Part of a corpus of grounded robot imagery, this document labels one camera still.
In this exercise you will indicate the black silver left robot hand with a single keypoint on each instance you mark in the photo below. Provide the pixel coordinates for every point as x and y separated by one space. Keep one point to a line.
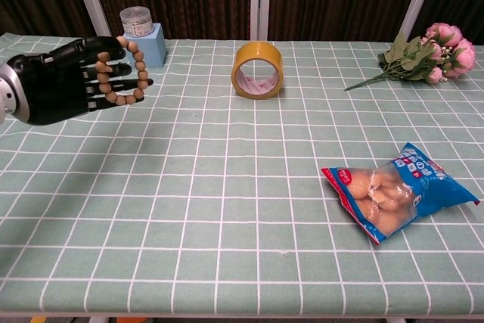
53 88

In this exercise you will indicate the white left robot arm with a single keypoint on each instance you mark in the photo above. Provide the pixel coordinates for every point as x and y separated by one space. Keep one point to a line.
5 101

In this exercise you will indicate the green checkered tablecloth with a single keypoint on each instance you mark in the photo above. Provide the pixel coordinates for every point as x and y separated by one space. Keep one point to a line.
227 187

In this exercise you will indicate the clear plastic jar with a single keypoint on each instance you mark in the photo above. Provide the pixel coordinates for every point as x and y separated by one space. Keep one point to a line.
136 22

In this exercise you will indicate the light blue block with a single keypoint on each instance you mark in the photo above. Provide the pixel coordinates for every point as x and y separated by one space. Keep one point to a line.
155 48

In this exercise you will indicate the yellow packing tape roll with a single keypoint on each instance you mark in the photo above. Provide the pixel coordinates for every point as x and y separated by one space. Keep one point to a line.
261 50

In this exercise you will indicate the blue snack bag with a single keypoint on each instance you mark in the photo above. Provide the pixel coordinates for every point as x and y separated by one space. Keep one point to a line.
397 194

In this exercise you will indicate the pink artificial flower bouquet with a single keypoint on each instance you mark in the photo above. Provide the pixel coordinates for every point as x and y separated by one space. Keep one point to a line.
416 58

